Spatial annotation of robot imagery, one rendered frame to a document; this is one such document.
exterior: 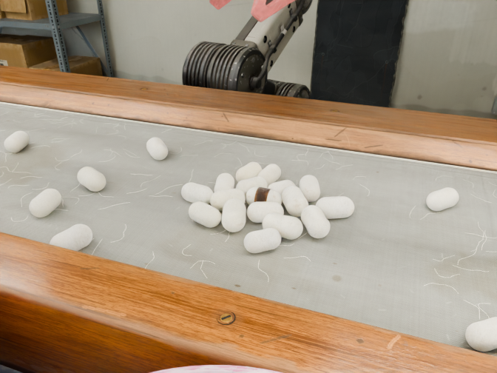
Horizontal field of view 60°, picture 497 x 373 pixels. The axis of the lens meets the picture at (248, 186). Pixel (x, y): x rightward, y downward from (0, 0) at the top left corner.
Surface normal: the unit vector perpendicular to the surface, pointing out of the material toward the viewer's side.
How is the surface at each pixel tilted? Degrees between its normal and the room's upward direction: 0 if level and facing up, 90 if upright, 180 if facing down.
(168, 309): 0
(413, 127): 0
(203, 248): 0
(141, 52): 90
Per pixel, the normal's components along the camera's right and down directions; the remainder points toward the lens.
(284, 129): -0.24, -0.29
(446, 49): -0.36, 0.46
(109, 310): 0.00, -0.87
